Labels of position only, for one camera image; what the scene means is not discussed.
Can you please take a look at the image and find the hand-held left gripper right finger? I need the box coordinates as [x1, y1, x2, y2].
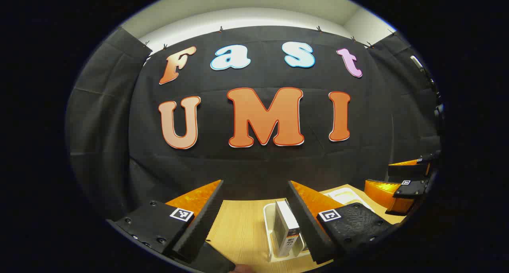
[287, 180, 402, 265]

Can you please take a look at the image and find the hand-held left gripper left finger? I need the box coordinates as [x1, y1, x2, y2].
[108, 180, 225, 264]

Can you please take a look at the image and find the white book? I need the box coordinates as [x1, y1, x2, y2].
[272, 199, 301, 258]

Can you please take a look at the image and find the cream plastic bookshelf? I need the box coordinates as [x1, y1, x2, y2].
[262, 187, 375, 262]

